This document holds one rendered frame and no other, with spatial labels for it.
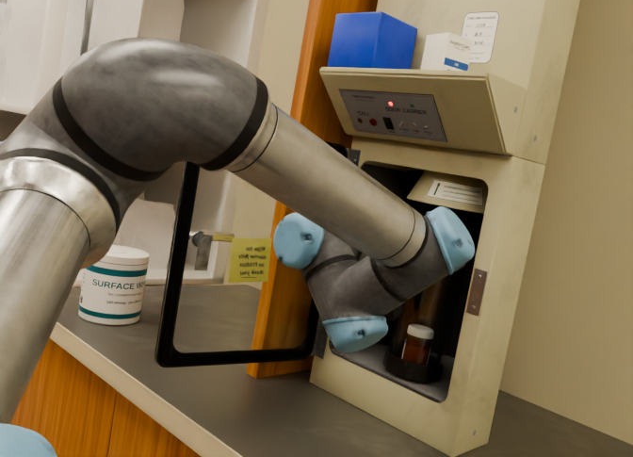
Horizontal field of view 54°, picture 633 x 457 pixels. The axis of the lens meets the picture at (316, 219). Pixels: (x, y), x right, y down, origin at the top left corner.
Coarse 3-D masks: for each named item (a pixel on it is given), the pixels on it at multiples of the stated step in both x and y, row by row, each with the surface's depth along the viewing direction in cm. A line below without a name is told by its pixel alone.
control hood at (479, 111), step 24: (336, 72) 102; (360, 72) 99; (384, 72) 95; (408, 72) 92; (432, 72) 89; (456, 72) 87; (480, 72) 84; (336, 96) 107; (456, 96) 89; (480, 96) 86; (504, 96) 87; (456, 120) 92; (480, 120) 89; (504, 120) 88; (432, 144) 100; (456, 144) 96; (480, 144) 92; (504, 144) 90
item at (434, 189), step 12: (420, 180) 109; (432, 180) 105; (444, 180) 104; (456, 180) 103; (468, 180) 103; (480, 180) 103; (420, 192) 106; (432, 192) 104; (444, 192) 103; (456, 192) 102; (468, 192) 102; (480, 192) 102; (444, 204) 102; (456, 204) 102; (468, 204) 102; (480, 204) 102
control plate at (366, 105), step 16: (352, 96) 104; (368, 96) 101; (384, 96) 99; (400, 96) 96; (416, 96) 94; (432, 96) 92; (352, 112) 107; (368, 112) 104; (384, 112) 101; (400, 112) 99; (416, 112) 96; (432, 112) 94; (368, 128) 107; (384, 128) 104; (400, 128) 101; (416, 128) 99; (432, 128) 97
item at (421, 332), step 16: (432, 288) 104; (448, 288) 104; (416, 304) 104; (432, 304) 104; (448, 304) 105; (400, 320) 106; (416, 320) 104; (432, 320) 104; (448, 320) 106; (400, 336) 106; (416, 336) 104; (432, 336) 104; (400, 352) 105; (416, 352) 104; (432, 352) 105
